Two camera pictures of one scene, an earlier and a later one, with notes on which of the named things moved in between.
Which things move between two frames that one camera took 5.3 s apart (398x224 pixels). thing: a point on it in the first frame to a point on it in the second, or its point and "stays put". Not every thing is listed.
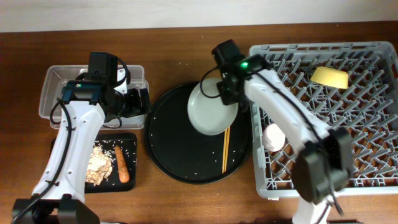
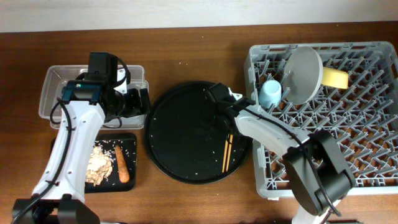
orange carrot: [124, 172] stays put
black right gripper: [226, 96] to [217, 112]
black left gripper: [135, 107] stays put
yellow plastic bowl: [331, 77] stays put
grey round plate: [206, 111] to [303, 75]
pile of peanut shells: [99, 166] stays put
